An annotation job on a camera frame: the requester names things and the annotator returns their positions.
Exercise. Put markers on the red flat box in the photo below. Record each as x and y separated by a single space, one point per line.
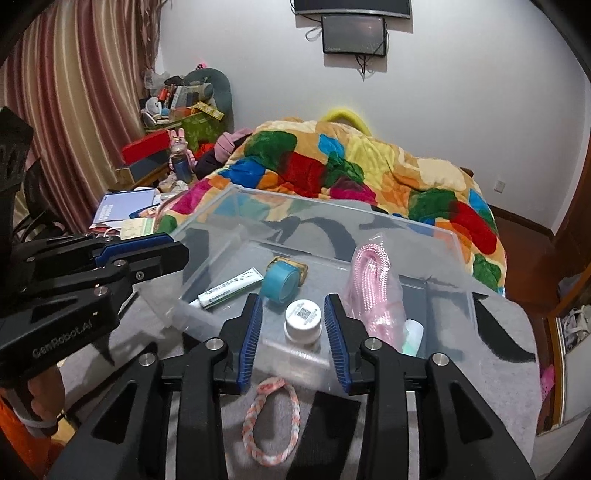
145 146

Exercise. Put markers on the yellow pillow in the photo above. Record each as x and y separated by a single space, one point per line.
344 113

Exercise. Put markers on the person's left hand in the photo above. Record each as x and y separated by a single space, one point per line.
46 397

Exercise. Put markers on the pink slipper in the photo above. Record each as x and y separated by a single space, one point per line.
547 381

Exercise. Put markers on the grey plush toy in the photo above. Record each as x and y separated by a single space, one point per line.
224 87

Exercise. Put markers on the clear plastic storage box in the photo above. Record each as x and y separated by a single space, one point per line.
323 221

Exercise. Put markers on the small white jar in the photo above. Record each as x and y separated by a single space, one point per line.
302 321

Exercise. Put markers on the white shoes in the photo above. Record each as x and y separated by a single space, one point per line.
577 327

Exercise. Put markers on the white ointment tube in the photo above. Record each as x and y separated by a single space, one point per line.
228 290

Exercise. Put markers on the pink knitted hat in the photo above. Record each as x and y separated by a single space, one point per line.
231 143

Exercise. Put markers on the black wall television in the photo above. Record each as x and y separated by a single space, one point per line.
351 7

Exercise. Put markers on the mint green small tube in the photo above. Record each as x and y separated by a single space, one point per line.
413 337

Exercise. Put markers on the wooden wardrobe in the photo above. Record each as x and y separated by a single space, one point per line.
572 258

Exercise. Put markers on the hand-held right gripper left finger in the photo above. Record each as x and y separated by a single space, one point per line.
248 344

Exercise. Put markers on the blue tape roll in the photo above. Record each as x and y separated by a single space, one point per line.
276 286

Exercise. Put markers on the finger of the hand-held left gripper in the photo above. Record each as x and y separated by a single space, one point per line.
152 263
134 247

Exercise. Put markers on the white wall socket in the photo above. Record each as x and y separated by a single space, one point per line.
499 186

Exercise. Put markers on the black wall-mounted box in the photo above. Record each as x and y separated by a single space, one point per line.
354 34

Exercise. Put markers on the person's left forearm orange sleeve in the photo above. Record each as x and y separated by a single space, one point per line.
18 443

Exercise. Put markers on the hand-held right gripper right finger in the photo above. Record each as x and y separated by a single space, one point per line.
337 346

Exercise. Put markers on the colourful patchwork blanket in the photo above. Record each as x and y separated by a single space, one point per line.
323 157

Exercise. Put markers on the green cardboard box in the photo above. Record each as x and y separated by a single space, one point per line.
201 129

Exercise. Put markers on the white notebook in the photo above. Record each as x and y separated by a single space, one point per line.
124 205

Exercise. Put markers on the blue bottle with bunny topper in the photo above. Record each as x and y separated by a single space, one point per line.
181 166

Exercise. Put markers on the striped pink curtain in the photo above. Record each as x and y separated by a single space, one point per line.
74 92

